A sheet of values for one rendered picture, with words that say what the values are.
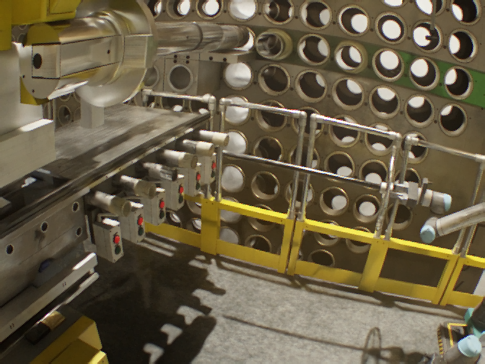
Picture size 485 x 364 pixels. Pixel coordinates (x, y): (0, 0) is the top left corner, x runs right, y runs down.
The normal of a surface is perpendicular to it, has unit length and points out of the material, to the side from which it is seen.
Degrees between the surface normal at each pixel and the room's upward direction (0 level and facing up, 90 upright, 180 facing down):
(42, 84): 90
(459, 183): 90
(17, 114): 68
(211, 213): 90
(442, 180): 90
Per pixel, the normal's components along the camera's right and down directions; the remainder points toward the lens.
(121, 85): -0.39, 0.34
